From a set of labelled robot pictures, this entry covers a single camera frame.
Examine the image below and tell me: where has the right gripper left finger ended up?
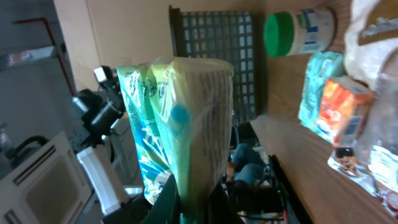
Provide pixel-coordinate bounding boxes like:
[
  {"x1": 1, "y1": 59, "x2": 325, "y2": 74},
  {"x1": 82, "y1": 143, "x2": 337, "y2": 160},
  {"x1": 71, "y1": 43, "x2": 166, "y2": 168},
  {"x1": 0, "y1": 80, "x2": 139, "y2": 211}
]
[{"x1": 141, "y1": 174, "x2": 180, "y2": 224}]

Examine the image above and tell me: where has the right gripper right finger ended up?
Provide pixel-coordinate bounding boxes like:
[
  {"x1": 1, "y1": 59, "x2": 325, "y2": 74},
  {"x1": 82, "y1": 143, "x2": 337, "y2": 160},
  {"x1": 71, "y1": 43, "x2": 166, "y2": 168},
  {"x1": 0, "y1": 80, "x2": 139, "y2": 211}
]
[{"x1": 208, "y1": 183, "x2": 244, "y2": 224}]

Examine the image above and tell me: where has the teal tissue pack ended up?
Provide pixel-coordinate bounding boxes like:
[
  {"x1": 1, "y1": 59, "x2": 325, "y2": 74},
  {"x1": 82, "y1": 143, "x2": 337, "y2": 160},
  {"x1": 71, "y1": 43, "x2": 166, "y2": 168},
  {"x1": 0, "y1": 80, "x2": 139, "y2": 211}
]
[{"x1": 116, "y1": 57, "x2": 234, "y2": 220}]

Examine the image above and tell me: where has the beige snack pouch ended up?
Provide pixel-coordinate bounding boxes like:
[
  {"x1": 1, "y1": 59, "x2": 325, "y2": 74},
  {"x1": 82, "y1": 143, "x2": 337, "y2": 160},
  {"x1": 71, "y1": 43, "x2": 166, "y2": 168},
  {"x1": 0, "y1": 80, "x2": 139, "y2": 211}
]
[{"x1": 321, "y1": 0, "x2": 397, "y2": 218}]

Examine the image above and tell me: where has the orange tissue pack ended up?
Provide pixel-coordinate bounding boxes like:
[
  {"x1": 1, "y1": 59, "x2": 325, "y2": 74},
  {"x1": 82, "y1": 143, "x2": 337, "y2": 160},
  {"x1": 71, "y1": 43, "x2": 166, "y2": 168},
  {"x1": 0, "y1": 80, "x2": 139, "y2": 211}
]
[{"x1": 315, "y1": 76, "x2": 374, "y2": 147}]

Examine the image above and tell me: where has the teal snack packet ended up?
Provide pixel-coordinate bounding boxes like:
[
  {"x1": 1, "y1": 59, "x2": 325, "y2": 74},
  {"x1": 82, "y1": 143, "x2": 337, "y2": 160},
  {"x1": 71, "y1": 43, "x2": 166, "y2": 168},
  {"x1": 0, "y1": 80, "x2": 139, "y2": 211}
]
[{"x1": 298, "y1": 51, "x2": 345, "y2": 132}]

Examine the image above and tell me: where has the green lid container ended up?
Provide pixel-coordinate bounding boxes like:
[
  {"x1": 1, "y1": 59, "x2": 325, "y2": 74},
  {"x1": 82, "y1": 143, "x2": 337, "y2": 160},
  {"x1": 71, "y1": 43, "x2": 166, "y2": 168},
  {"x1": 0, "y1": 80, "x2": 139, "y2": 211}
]
[{"x1": 264, "y1": 8, "x2": 336, "y2": 57}]

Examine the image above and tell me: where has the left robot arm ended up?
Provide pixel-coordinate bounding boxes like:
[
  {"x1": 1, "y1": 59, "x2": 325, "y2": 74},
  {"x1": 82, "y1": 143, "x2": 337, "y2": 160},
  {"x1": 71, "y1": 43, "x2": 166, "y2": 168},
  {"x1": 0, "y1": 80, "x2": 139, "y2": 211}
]
[{"x1": 72, "y1": 65, "x2": 130, "y2": 216}]

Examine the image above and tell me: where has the person in blue jeans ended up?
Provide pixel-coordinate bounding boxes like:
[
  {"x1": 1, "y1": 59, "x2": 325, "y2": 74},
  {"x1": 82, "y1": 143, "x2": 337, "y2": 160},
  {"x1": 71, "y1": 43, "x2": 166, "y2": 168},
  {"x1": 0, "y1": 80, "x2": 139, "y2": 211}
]
[{"x1": 226, "y1": 143, "x2": 267, "y2": 186}]

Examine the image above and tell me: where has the white appliance in background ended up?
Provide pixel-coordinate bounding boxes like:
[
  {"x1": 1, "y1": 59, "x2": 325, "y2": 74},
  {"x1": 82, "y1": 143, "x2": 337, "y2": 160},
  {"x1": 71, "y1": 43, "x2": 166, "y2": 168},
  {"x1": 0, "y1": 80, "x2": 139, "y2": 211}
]
[{"x1": 1, "y1": 132, "x2": 92, "y2": 223}]

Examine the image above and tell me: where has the grey plastic basket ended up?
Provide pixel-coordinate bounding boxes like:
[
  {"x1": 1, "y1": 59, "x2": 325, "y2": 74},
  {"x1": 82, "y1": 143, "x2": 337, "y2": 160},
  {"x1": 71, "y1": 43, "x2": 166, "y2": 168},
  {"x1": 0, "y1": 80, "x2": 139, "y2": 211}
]
[{"x1": 169, "y1": 4, "x2": 268, "y2": 125}]

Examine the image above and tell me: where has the red pipe on wall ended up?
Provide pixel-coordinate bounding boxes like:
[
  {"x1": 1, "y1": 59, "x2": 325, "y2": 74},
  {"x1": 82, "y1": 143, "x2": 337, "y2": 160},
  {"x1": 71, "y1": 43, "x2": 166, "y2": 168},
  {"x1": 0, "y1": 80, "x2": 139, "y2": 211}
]
[{"x1": 12, "y1": 17, "x2": 76, "y2": 97}]

